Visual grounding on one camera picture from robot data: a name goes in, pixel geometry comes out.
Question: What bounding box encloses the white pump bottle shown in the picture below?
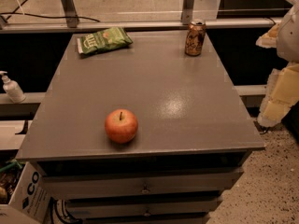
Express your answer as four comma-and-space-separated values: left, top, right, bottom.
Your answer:
0, 71, 26, 103

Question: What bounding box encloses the green chip bag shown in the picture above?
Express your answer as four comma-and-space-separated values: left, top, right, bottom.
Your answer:
77, 27, 133, 55

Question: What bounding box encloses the orange soda can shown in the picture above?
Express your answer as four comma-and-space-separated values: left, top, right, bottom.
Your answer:
185, 20, 206, 56

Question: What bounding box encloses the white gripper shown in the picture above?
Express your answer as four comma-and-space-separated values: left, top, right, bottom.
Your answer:
256, 3, 299, 127

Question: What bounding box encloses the red apple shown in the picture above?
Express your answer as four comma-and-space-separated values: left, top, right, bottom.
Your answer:
105, 109, 138, 144

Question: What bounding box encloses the grey drawer cabinet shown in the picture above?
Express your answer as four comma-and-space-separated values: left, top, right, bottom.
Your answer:
17, 31, 263, 224

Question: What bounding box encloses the black cable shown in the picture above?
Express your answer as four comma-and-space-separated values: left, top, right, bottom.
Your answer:
0, 0, 101, 23

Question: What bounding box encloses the metal railing frame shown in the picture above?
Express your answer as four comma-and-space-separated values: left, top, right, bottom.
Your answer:
0, 0, 299, 35

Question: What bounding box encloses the white cardboard box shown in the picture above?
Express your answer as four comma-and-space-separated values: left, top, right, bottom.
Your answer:
0, 162, 50, 224

